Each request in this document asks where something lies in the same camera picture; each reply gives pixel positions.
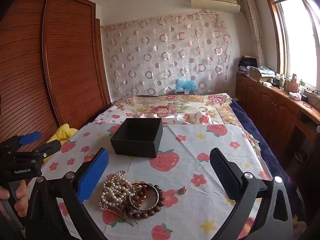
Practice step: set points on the circle pattern sheer curtain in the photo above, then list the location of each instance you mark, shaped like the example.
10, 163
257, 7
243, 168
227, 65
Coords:
162, 55

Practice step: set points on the person's left hand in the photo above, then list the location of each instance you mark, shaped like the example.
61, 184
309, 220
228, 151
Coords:
21, 202

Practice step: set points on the silver metal bangle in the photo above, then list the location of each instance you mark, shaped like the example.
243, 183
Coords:
150, 207

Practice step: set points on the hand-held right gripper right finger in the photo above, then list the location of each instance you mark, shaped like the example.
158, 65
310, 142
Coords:
225, 177

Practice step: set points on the white tissue pack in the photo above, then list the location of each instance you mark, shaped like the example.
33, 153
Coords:
295, 94

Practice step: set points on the dark slipper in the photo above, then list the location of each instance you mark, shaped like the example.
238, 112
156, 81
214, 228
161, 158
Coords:
301, 156

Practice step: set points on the floral blanket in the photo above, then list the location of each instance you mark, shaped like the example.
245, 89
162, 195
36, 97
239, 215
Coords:
160, 110

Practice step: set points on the small rose gold earring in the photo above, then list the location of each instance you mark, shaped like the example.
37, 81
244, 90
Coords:
184, 190

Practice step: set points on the dark blue blanket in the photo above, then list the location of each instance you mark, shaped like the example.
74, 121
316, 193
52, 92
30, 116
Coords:
250, 120

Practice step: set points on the wooden frame window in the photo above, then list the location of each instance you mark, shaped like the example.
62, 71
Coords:
297, 35

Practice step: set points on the beige window curtain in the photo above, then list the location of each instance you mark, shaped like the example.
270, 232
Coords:
255, 30

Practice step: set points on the wall switch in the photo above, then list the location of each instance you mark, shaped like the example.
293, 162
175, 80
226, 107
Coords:
207, 61

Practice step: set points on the strawberry flower print cloth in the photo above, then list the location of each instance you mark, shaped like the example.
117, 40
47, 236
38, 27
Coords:
175, 175

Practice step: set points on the yellow plush toy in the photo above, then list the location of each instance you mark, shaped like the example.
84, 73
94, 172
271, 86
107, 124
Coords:
62, 132

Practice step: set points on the black cardboard box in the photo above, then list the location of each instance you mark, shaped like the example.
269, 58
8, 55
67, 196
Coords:
135, 147

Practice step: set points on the wall air conditioner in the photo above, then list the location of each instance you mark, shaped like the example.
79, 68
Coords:
215, 1

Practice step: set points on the brown wooden cabinet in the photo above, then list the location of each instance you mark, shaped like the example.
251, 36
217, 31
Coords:
270, 107

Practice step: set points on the green bottle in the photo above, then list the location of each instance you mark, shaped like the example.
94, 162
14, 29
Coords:
302, 86

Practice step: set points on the dark pile of bags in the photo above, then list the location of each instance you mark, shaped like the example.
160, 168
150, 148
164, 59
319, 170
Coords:
247, 63

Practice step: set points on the wooden headboard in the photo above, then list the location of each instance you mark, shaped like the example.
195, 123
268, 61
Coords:
50, 67

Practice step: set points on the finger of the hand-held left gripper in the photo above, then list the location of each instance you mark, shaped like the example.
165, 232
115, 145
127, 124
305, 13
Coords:
31, 137
48, 150

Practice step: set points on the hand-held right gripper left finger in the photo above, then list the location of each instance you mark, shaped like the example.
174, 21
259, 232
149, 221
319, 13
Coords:
92, 177

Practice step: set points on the group of small bottles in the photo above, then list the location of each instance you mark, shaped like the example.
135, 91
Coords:
278, 81

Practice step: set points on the thin metal hairpin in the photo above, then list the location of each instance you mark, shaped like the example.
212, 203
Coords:
125, 219

